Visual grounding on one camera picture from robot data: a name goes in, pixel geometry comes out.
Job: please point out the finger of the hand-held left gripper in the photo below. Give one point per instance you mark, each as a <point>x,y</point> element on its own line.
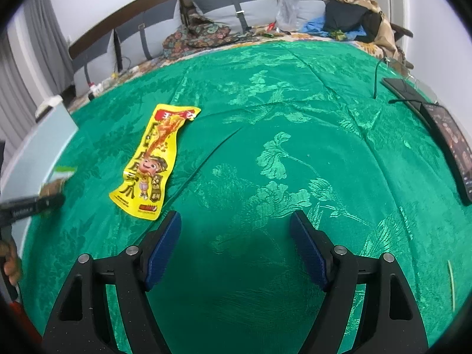
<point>51,201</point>

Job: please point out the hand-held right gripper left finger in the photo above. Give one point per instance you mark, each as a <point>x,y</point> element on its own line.
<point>162,254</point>

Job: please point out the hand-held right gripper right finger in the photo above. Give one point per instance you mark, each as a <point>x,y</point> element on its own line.
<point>309,254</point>

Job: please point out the brown snack green-edged packet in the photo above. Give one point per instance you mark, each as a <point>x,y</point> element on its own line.
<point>51,188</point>

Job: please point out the white storage box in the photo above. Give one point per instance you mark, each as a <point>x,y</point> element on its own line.
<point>40,143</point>

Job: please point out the long yellow snack packet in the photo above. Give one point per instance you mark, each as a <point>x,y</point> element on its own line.
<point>155,162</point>

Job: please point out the person's left hand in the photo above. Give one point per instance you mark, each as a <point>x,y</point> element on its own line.
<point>13,261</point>

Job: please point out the sheer white curtain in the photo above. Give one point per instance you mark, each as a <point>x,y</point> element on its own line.
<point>14,92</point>

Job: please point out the white bottle red cap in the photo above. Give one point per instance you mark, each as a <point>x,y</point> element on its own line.
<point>96,89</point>

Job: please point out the green patterned blanket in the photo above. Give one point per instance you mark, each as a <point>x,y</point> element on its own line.
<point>276,118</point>

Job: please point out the thin green strip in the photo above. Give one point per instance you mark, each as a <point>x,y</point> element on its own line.
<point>451,284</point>

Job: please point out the grey curtain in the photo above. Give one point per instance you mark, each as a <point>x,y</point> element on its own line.
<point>48,37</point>

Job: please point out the smartphone with lit screen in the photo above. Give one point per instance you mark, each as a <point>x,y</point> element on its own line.
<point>453,143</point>

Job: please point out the dark smartphone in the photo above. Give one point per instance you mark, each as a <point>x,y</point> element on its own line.
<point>402,88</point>

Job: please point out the clear acrylic stand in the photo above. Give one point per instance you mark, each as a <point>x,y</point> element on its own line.
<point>424,86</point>

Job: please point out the floral bedsheet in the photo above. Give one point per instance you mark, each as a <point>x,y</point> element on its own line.
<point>302,37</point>

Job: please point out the floral cloth bundle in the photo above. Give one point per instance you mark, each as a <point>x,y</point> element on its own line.
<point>199,37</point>

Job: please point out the green leafy item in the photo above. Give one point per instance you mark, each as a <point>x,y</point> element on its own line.
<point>337,35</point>

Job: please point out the blue cloth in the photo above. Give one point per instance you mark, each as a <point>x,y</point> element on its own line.
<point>313,25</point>

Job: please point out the small red packet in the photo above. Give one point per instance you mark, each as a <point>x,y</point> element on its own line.
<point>271,26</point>

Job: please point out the black bag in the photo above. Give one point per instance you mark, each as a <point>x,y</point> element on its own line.
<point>346,16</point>

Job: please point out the wooden chair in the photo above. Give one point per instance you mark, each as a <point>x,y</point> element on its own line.
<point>402,29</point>

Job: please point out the clear plastic bag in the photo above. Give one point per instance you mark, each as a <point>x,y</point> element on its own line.
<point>289,9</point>

